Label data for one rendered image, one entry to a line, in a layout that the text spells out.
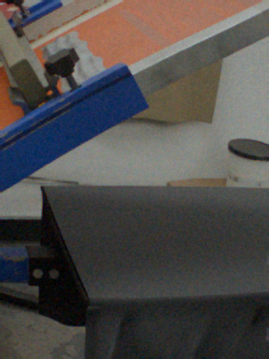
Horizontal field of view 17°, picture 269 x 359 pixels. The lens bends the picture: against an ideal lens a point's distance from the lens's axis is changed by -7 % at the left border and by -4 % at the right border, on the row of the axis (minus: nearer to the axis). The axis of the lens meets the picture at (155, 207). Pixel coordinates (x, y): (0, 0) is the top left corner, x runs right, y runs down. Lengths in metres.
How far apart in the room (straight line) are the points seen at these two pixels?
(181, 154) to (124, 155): 0.23
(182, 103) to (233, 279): 2.21
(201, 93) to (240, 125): 0.25
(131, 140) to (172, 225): 2.08
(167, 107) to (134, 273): 2.20
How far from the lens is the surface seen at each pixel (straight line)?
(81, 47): 1.49
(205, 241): 1.59
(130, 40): 1.42
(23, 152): 1.16
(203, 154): 3.81
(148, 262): 1.50
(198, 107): 3.69
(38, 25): 1.69
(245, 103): 3.80
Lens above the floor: 1.58
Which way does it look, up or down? 22 degrees down
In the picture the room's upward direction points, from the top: 7 degrees clockwise
